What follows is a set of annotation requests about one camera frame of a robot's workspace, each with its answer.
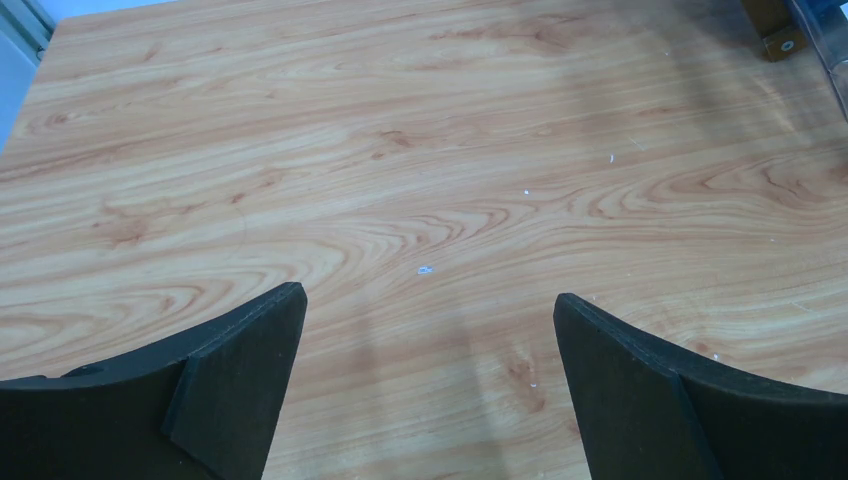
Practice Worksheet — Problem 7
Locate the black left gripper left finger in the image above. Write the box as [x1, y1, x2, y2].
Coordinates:
[1, 282, 307, 479]

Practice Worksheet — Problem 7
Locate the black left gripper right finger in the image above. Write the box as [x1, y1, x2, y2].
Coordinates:
[553, 293, 847, 479]

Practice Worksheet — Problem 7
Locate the blue clear square bottle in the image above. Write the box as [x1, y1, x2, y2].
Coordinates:
[788, 0, 847, 117]

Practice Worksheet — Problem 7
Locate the brown wooden wine rack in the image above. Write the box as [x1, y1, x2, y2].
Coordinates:
[740, 0, 807, 62]

